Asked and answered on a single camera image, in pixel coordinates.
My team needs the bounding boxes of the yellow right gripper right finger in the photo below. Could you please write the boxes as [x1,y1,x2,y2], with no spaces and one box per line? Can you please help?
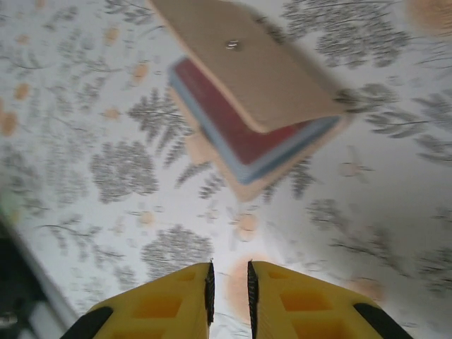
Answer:
[246,260,415,339]

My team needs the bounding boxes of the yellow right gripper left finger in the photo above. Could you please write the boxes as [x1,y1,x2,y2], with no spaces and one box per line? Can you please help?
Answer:
[63,261,216,339]

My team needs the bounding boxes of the beige card holder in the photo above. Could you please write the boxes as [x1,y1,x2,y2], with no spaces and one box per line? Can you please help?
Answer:
[147,0,352,203]

